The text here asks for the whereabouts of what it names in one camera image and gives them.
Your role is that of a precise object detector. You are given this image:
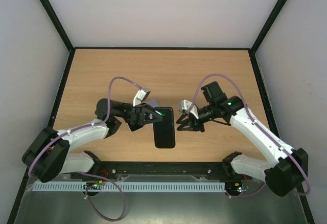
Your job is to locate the white slotted cable duct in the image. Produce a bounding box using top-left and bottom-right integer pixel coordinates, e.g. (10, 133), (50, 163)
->
(32, 182), (225, 193)

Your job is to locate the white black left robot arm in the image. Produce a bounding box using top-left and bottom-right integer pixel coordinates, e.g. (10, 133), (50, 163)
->
(22, 98), (166, 183)

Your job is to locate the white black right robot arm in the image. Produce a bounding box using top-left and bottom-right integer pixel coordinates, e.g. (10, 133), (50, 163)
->
(176, 81), (309, 197)

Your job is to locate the black enclosure frame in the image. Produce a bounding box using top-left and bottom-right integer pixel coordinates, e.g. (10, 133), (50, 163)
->
(5, 0), (316, 224)

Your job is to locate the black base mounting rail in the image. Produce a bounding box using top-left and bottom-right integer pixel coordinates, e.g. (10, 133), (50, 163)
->
(87, 161), (252, 182)

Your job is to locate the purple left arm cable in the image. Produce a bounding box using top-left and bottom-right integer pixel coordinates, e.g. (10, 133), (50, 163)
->
(28, 77), (141, 221)

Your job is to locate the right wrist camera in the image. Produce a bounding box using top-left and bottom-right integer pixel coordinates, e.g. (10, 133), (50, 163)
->
(178, 100), (199, 119)

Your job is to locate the black smartphone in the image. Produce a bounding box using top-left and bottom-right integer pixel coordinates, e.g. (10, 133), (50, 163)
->
(153, 107), (176, 149)

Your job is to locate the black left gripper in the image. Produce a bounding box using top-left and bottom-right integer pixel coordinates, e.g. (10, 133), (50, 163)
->
(116, 102), (163, 125)

